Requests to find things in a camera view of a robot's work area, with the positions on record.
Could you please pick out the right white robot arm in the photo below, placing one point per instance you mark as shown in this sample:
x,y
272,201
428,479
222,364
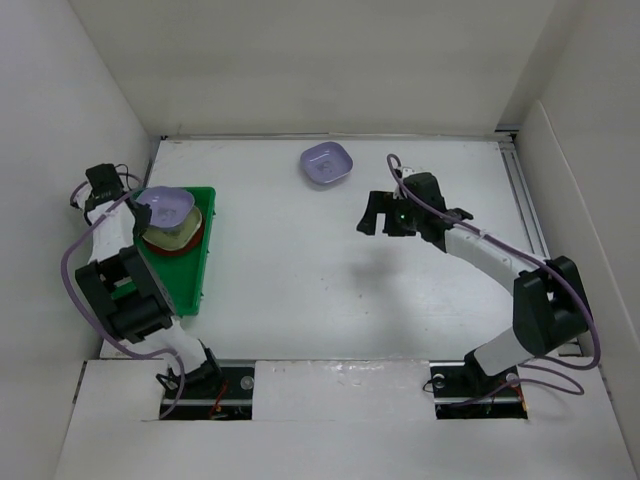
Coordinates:
x,y
549,305

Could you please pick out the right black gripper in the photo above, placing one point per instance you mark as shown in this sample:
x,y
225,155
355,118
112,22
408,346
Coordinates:
x,y
378,202

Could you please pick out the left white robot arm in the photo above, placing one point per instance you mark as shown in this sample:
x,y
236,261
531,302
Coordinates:
x,y
120,293

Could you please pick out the green plastic bin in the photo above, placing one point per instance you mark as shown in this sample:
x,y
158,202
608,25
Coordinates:
x,y
183,276

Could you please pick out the green square dish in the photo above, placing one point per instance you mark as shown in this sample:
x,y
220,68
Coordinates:
x,y
177,237

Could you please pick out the purple square dish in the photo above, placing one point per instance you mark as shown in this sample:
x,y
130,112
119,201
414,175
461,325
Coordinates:
x,y
326,163
169,205

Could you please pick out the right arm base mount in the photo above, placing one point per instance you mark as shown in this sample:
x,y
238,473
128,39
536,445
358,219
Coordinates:
x,y
457,395

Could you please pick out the red round plate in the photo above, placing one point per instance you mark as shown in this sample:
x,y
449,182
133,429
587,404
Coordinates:
x,y
189,247

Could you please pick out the right aluminium frame rail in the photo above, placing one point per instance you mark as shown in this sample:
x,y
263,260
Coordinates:
x,y
532,228

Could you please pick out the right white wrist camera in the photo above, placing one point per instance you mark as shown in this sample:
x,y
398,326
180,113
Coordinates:
x,y
404,172

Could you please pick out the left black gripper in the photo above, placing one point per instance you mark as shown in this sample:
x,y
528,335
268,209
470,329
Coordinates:
x,y
143,217

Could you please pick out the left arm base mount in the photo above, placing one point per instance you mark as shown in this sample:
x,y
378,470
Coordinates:
x,y
231,400

